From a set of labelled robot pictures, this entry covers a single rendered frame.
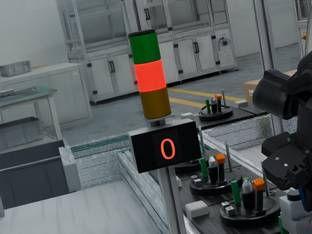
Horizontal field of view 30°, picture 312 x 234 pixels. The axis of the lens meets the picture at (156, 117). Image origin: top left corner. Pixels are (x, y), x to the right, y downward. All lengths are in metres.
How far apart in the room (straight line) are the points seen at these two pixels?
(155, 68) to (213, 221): 0.43
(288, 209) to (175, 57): 9.44
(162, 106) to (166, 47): 9.32
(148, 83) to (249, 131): 1.27
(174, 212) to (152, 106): 0.23
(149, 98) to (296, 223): 0.33
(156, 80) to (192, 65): 9.54
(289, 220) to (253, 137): 1.25
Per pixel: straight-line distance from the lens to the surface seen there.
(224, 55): 10.86
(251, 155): 2.16
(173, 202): 1.13
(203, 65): 10.66
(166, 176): 1.11
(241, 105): 2.50
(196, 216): 1.36
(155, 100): 1.03
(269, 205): 1.30
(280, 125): 2.21
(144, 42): 1.02
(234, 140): 2.25
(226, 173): 1.56
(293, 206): 1.03
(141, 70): 1.03
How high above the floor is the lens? 1.45
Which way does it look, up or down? 11 degrees down
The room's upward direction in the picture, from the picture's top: 11 degrees counter-clockwise
